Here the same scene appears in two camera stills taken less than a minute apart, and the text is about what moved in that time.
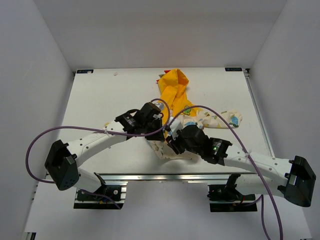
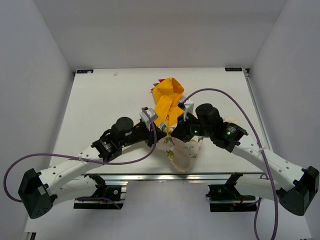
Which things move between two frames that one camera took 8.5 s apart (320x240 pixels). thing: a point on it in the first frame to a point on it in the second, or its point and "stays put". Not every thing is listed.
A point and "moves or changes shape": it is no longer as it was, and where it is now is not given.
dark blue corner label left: (84, 71) stays put
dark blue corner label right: (233, 69) stays put
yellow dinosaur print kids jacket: (176, 103) moves or changes shape
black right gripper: (172, 141) to (181, 131)
